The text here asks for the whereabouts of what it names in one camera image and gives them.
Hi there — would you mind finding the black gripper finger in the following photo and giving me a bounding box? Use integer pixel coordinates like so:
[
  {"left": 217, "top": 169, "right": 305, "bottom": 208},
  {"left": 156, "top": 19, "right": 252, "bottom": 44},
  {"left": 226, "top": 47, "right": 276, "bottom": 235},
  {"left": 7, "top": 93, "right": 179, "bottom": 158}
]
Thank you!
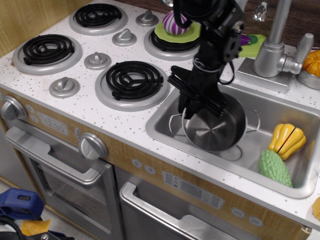
[
  {"left": 185, "top": 100, "right": 205, "bottom": 120},
  {"left": 178, "top": 91, "right": 191, "bottom": 114}
]

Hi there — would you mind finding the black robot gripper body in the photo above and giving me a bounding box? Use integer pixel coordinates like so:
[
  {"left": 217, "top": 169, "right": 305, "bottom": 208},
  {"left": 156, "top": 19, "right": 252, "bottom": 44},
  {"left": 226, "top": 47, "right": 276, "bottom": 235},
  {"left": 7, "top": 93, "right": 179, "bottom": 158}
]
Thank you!
[{"left": 168, "top": 58, "right": 228, "bottom": 118}]

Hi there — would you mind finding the stainless steel pot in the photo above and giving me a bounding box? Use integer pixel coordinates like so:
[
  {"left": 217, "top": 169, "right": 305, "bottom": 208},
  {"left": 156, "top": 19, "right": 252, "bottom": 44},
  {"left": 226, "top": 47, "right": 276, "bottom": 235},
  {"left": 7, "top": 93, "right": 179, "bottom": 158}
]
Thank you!
[{"left": 168, "top": 93, "right": 261, "bottom": 153}]

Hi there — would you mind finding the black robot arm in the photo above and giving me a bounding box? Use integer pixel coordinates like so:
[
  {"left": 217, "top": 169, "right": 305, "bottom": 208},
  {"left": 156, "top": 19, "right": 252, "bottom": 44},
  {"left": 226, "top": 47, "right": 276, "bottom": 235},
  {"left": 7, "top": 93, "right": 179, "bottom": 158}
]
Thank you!
[{"left": 168, "top": 0, "right": 247, "bottom": 119}]

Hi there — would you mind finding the grey toy sink basin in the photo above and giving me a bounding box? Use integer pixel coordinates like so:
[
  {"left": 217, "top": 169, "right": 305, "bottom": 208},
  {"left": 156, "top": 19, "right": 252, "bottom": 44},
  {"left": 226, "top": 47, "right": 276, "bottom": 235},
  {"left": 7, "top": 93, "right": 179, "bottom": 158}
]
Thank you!
[{"left": 145, "top": 84, "right": 320, "bottom": 199}]

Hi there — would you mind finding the back right stove burner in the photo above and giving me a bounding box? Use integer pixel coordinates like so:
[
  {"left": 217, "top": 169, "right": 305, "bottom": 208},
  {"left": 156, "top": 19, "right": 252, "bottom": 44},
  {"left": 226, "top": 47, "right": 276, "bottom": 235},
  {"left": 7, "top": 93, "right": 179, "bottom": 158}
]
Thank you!
[{"left": 143, "top": 28, "right": 200, "bottom": 62}]

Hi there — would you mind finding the stove burner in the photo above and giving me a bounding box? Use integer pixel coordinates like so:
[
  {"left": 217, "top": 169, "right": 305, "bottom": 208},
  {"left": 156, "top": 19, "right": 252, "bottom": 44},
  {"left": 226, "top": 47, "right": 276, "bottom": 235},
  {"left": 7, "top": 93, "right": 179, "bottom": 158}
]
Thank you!
[
  {"left": 69, "top": 3, "right": 128, "bottom": 36},
  {"left": 12, "top": 34, "right": 82, "bottom": 76},
  {"left": 95, "top": 61, "right": 170, "bottom": 112},
  {"left": 143, "top": 28, "right": 200, "bottom": 62}
]

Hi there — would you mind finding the green toy plate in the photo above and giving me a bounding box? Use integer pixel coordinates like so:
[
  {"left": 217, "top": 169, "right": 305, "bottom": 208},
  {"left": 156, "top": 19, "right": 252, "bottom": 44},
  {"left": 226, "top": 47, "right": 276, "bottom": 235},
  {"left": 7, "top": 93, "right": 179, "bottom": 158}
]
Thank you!
[{"left": 154, "top": 22, "right": 201, "bottom": 44}]

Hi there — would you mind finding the front right stove burner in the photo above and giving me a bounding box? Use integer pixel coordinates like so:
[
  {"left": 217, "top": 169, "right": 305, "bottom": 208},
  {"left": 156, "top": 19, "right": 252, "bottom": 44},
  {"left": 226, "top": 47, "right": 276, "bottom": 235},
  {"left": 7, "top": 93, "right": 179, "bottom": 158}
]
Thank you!
[{"left": 95, "top": 61, "right": 170, "bottom": 112}]

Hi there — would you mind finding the green toy cutting board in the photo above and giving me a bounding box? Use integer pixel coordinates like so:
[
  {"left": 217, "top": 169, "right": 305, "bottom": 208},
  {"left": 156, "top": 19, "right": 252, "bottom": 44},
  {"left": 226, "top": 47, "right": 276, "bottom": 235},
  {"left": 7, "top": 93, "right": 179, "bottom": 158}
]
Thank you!
[{"left": 239, "top": 34, "right": 266, "bottom": 58}]

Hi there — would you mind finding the purple toy eggplant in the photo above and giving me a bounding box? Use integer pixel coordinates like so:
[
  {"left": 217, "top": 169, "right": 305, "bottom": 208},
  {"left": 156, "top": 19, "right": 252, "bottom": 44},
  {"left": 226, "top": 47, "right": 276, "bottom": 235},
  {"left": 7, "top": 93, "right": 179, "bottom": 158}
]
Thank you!
[{"left": 240, "top": 34, "right": 258, "bottom": 46}]

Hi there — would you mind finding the purple white toy onion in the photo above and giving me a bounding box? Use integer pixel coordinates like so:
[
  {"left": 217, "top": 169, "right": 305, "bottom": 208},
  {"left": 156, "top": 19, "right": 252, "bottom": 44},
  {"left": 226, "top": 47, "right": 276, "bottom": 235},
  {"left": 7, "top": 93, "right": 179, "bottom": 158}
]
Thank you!
[{"left": 162, "top": 10, "right": 189, "bottom": 35}]

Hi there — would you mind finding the silver toy faucet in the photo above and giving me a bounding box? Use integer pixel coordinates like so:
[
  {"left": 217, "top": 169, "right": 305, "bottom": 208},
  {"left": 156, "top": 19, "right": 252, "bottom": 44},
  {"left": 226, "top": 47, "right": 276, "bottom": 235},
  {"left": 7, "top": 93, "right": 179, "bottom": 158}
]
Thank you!
[{"left": 236, "top": 0, "right": 314, "bottom": 94}]

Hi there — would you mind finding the silver stove knob top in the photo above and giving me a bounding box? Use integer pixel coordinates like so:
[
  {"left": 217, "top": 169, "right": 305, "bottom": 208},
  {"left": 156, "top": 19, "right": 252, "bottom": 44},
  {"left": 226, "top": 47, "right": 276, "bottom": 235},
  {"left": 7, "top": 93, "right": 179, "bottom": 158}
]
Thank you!
[{"left": 135, "top": 10, "right": 159, "bottom": 27}]

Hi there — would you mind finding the silver stove knob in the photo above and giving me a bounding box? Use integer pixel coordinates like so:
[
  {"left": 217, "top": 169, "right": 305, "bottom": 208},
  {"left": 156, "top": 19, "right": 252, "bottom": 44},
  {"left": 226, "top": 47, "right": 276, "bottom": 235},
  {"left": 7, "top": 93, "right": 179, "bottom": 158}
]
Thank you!
[
  {"left": 49, "top": 77, "right": 80, "bottom": 99},
  {"left": 112, "top": 28, "right": 137, "bottom": 47},
  {"left": 84, "top": 51, "right": 112, "bottom": 71},
  {"left": 135, "top": 10, "right": 159, "bottom": 27}
]

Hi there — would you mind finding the silver stove knob upper middle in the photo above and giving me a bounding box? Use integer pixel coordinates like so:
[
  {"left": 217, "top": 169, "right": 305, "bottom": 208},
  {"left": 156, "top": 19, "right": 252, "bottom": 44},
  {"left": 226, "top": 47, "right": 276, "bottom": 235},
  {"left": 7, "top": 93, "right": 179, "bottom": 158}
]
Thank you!
[{"left": 112, "top": 28, "right": 137, "bottom": 47}]

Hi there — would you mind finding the silver stove knob lower middle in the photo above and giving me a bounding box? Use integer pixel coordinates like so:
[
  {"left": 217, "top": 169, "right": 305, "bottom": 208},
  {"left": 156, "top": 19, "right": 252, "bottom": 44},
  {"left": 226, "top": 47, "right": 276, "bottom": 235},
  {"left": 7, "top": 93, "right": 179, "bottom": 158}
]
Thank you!
[{"left": 84, "top": 51, "right": 112, "bottom": 71}]

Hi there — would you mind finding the green toy bitter gourd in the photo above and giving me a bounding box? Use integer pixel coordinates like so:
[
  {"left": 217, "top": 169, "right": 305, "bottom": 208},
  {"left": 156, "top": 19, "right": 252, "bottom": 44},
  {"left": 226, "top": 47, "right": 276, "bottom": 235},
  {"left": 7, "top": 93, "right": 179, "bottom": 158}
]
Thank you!
[{"left": 258, "top": 149, "right": 293, "bottom": 188}]

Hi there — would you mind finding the yellow toy bell pepper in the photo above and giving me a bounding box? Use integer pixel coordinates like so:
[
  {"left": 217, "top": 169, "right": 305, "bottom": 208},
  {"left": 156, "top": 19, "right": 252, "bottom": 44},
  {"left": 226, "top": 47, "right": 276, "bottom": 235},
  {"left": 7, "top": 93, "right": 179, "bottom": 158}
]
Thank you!
[{"left": 268, "top": 123, "right": 306, "bottom": 161}]

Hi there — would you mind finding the silver oven dial right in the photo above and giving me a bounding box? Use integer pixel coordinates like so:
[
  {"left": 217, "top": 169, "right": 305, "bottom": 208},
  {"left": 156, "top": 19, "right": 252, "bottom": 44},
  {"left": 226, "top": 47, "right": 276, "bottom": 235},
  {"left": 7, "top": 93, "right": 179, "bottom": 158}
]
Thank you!
[{"left": 78, "top": 132, "right": 108, "bottom": 161}]

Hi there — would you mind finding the silver oven dial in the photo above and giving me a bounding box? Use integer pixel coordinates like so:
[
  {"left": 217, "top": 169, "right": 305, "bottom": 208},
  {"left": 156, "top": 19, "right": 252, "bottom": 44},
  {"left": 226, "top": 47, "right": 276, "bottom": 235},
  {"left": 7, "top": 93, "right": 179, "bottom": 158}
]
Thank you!
[
  {"left": 78, "top": 132, "right": 108, "bottom": 161},
  {"left": 0, "top": 95, "right": 28, "bottom": 121}
]

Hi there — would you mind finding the small metal bowl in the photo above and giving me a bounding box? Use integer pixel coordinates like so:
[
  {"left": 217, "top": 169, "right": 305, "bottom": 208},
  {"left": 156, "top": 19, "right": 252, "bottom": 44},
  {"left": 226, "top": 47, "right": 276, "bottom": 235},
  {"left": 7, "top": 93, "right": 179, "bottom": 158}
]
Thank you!
[{"left": 296, "top": 69, "right": 320, "bottom": 90}]

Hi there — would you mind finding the toy dishwasher door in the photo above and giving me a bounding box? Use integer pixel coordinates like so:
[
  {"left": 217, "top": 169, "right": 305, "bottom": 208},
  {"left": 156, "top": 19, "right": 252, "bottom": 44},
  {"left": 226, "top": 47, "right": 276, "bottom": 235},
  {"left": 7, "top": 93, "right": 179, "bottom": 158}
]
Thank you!
[{"left": 115, "top": 164, "right": 266, "bottom": 240}]

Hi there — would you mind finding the orange toy pumpkin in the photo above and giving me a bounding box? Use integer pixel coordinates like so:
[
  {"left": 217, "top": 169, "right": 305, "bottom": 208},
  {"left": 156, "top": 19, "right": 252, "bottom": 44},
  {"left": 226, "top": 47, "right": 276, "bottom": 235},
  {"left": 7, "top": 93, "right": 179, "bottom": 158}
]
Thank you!
[{"left": 302, "top": 49, "right": 320, "bottom": 77}]

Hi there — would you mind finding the silver stove knob bottom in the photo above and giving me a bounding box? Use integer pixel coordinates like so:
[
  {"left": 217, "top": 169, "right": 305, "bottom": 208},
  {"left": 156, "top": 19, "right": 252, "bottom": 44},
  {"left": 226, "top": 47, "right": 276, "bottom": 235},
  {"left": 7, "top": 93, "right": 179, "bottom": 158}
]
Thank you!
[{"left": 49, "top": 77, "right": 80, "bottom": 99}]

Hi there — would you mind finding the back left stove burner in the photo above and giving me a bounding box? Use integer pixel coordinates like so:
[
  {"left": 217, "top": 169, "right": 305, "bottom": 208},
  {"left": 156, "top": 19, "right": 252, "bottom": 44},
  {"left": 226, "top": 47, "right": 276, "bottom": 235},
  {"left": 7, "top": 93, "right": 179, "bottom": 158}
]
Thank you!
[{"left": 69, "top": 3, "right": 128, "bottom": 36}]

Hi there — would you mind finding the toy oven door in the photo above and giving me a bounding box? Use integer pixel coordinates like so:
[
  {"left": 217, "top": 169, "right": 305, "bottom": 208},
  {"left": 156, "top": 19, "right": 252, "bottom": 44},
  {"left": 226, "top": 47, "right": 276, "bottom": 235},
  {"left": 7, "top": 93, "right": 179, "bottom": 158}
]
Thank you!
[{"left": 5, "top": 119, "right": 124, "bottom": 240}]

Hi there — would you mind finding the front left stove burner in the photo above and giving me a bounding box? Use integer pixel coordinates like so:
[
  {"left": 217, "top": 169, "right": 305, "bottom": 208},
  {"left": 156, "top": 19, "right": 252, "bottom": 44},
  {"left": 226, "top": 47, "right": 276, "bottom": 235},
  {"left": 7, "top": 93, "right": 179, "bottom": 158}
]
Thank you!
[{"left": 12, "top": 34, "right": 82, "bottom": 76}]

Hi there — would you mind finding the yellow toy corn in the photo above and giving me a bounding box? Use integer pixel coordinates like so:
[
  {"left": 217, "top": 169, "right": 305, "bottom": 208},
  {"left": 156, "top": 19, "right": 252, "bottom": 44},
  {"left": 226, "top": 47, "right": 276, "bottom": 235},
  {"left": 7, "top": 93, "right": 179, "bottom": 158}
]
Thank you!
[{"left": 312, "top": 197, "right": 320, "bottom": 220}]

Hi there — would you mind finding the silver oven dial left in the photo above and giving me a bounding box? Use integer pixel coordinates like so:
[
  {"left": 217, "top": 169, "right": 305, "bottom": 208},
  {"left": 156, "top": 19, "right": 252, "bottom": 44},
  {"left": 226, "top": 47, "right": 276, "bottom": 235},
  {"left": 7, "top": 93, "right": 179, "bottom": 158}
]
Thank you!
[{"left": 0, "top": 95, "right": 28, "bottom": 121}]

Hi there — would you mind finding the blue clamp tool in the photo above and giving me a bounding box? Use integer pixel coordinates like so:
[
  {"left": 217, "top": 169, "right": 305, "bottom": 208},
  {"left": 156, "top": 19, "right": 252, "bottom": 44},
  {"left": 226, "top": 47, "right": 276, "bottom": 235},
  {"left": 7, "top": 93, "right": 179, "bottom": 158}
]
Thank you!
[{"left": 0, "top": 188, "right": 45, "bottom": 220}]

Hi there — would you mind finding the yellow cloth on floor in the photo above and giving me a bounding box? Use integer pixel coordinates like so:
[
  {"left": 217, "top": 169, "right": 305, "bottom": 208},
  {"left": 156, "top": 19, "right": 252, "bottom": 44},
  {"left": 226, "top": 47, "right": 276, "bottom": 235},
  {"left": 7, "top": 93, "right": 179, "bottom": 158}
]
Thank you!
[{"left": 20, "top": 219, "right": 51, "bottom": 237}]

